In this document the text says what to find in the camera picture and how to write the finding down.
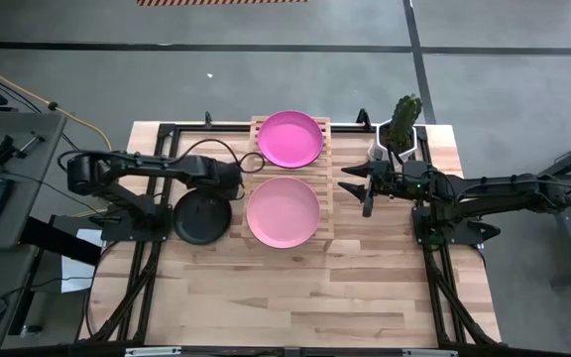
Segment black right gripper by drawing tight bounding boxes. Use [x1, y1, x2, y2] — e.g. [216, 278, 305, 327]
[337, 158, 415, 218]

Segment yellow cable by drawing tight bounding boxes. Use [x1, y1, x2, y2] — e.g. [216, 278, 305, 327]
[0, 55, 113, 153]

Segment white hexagonal plant pot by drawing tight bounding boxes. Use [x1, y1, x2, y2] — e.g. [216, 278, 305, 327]
[370, 118, 419, 165]

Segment silver metal bracket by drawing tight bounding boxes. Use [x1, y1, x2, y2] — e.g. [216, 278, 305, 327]
[401, 348, 460, 357]
[124, 346, 182, 357]

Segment light wooden slatted shelf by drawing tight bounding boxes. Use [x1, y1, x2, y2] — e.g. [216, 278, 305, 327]
[240, 115, 336, 242]

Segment light pink plate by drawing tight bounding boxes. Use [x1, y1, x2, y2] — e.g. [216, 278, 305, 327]
[245, 176, 322, 250]

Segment tall green cactus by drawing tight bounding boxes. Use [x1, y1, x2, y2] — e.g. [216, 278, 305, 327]
[388, 93, 423, 155]

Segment magenta plate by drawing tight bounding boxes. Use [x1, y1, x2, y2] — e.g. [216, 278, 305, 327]
[257, 109, 325, 170]

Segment black flat bar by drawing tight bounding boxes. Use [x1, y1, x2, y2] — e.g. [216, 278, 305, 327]
[20, 216, 103, 267]

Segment black plate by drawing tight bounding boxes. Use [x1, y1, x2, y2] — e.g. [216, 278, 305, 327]
[172, 187, 234, 246]

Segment grey metal side stand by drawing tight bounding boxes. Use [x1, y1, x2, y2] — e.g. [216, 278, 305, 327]
[520, 129, 571, 275]

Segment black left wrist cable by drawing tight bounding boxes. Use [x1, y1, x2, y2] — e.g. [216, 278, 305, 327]
[173, 138, 267, 175]

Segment white paper sheet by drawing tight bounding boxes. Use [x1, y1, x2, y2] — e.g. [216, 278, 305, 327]
[60, 227, 103, 294]

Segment black aluminium table frame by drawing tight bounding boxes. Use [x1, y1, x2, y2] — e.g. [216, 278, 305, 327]
[79, 108, 503, 348]

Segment grey side desk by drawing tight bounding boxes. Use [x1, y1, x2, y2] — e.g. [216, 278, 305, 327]
[0, 111, 67, 250]

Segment black desk clamp mount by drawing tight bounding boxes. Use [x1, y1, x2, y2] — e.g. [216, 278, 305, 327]
[0, 131, 47, 168]

